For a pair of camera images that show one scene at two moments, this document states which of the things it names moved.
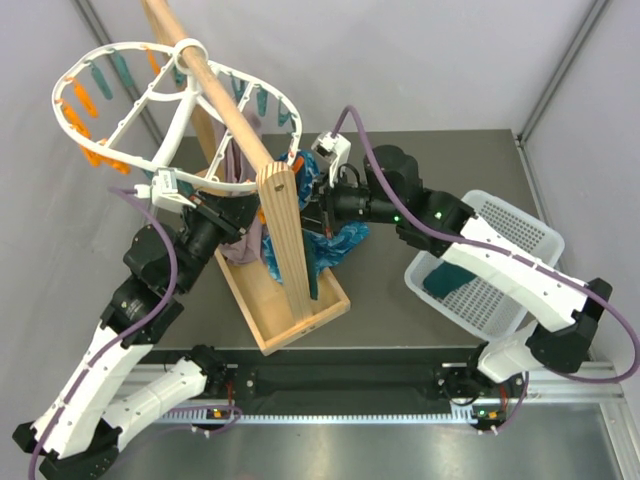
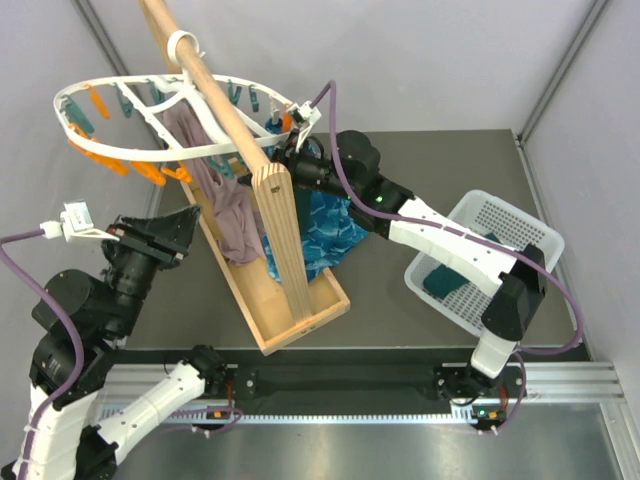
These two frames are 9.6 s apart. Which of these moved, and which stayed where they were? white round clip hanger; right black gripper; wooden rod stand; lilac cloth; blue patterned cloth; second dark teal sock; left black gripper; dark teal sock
Moved: white round clip hanger; left black gripper; right black gripper; dark teal sock; lilac cloth
Stayed: second dark teal sock; blue patterned cloth; wooden rod stand
